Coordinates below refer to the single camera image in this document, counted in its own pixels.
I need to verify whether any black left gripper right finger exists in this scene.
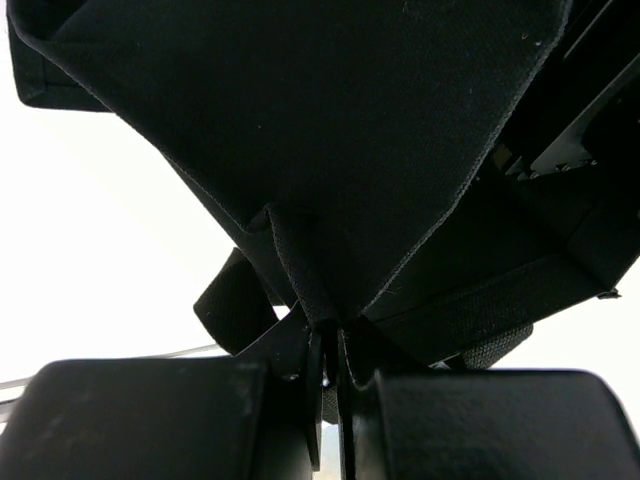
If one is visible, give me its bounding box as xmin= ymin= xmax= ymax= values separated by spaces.
xmin=337 ymin=320 xmax=639 ymax=479

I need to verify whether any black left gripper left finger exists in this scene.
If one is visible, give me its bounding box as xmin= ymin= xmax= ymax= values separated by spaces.
xmin=1 ymin=322 xmax=322 ymax=479

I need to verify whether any black canvas bag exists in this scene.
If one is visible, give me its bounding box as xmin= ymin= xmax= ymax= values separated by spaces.
xmin=7 ymin=1 xmax=639 ymax=367

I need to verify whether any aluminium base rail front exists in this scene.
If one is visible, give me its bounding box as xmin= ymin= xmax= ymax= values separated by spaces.
xmin=1 ymin=345 xmax=229 ymax=422

